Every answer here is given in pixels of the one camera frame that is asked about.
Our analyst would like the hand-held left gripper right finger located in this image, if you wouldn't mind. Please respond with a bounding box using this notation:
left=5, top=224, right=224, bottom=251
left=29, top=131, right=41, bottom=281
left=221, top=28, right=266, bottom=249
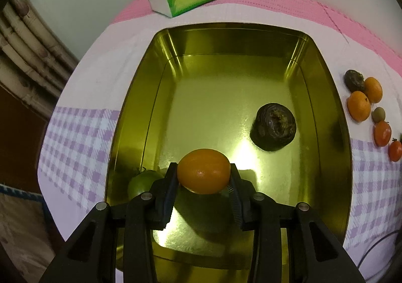
left=228, top=163, right=366, bottom=283

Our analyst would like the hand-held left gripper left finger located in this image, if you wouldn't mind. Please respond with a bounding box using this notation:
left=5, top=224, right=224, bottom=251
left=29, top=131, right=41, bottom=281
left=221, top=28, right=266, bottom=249
left=39, top=162, right=179, bottom=283

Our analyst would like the orange mandarin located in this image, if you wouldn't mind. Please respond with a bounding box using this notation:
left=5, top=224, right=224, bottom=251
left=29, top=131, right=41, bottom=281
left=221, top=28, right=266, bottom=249
left=363, top=77, right=383, bottom=104
left=347, top=91, right=371, bottom=122
left=177, top=149, right=231, bottom=195

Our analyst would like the gold metal tin tray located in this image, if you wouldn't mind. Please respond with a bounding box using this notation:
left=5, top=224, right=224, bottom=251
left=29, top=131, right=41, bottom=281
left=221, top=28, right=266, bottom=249
left=105, top=23, right=353, bottom=283

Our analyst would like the red tomato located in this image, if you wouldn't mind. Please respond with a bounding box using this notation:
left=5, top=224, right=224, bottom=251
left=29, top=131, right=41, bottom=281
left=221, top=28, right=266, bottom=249
left=388, top=138, right=402, bottom=162
left=373, top=121, right=392, bottom=147

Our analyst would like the dark wrinkled passion fruit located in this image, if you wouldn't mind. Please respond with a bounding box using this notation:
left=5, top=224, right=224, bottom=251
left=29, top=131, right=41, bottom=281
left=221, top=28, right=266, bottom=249
left=344, top=70, right=366, bottom=93
left=250, top=103, right=296, bottom=152

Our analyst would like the green tomato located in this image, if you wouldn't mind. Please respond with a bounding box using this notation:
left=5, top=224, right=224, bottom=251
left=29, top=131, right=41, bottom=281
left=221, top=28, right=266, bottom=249
left=127, top=167, right=165, bottom=202

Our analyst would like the white purple checked cloth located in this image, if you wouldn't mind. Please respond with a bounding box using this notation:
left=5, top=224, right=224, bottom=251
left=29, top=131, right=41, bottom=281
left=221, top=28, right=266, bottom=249
left=37, top=3, right=402, bottom=283

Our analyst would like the beige cloth with blue edge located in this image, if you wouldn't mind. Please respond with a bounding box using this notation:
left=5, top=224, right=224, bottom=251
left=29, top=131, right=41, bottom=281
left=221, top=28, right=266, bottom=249
left=0, top=184, right=66, bottom=283

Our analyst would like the brown wooden door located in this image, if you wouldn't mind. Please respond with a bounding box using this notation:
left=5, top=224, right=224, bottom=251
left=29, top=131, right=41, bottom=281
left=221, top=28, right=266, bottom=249
left=0, top=85, right=55, bottom=186

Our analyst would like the beige patterned curtain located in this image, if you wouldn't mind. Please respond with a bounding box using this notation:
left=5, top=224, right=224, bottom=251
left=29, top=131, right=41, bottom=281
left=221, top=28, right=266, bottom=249
left=0, top=0, right=79, bottom=104

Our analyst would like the pink foam mat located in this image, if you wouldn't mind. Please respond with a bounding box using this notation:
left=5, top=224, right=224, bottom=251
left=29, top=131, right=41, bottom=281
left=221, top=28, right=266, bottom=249
left=111, top=0, right=402, bottom=60

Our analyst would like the black cable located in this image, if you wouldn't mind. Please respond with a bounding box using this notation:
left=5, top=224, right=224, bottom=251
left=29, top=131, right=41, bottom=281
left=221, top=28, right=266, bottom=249
left=358, top=229, right=402, bottom=271

